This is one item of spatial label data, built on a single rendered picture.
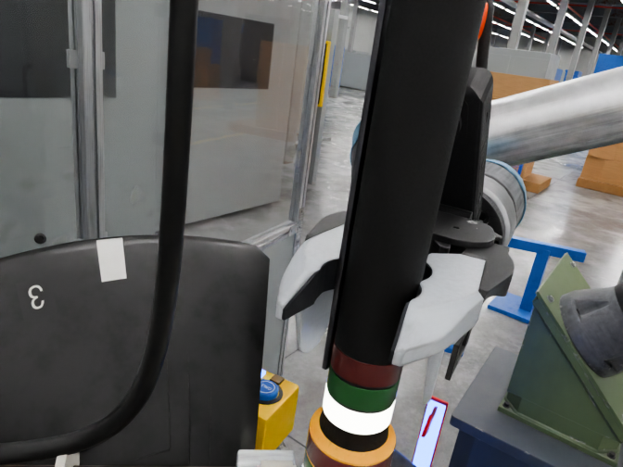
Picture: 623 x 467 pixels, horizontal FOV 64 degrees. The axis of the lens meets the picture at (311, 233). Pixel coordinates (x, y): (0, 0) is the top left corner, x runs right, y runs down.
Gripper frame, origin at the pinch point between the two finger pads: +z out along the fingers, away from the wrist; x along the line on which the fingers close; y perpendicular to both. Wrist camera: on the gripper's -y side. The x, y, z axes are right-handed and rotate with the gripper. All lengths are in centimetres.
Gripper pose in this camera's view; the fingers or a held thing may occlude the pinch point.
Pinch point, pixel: (351, 303)
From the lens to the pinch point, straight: 19.7
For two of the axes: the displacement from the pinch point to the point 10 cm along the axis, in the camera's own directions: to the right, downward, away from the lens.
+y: -1.3, 9.3, 3.4
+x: -8.7, -2.7, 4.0
